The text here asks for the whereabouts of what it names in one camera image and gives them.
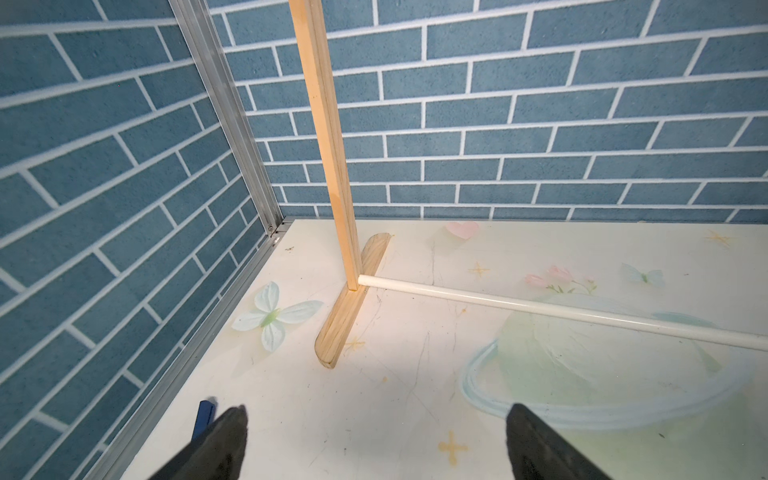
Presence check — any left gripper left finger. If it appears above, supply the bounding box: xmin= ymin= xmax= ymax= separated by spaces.
xmin=150 ymin=405 xmax=248 ymax=480

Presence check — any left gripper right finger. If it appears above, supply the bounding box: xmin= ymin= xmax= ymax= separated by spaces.
xmin=506 ymin=403 xmax=609 ymax=480

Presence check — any blue marker pen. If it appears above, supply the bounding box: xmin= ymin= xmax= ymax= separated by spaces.
xmin=192 ymin=397 xmax=217 ymax=440

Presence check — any floral table mat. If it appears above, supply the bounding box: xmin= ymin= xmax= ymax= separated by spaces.
xmin=125 ymin=220 xmax=767 ymax=479

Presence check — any wooden clothes rack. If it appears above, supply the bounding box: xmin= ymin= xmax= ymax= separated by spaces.
xmin=290 ymin=1 xmax=767 ymax=369

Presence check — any left aluminium corner post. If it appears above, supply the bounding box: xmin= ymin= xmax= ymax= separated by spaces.
xmin=169 ymin=0 xmax=284 ymax=237

